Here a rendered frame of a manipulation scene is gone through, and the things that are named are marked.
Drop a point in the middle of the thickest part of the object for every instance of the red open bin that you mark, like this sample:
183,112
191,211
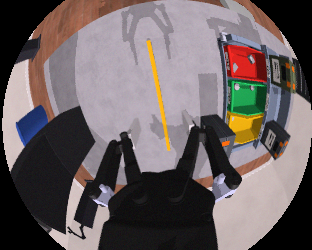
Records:
238,54

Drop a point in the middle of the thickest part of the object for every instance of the green bin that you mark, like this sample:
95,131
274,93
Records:
246,101

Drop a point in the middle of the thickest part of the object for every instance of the yellow open bin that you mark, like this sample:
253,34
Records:
245,127

